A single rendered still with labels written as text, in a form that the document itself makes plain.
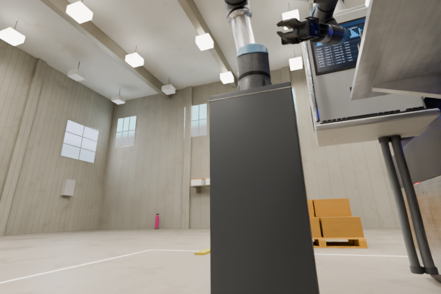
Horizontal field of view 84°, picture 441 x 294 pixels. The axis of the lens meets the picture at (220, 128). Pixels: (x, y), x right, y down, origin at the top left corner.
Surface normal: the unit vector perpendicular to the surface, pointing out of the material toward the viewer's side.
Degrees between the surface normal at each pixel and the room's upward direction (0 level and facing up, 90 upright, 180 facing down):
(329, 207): 90
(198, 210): 90
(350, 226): 90
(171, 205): 90
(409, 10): 180
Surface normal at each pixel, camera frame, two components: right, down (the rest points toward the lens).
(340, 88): -0.37, -0.30
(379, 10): 0.02, 0.94
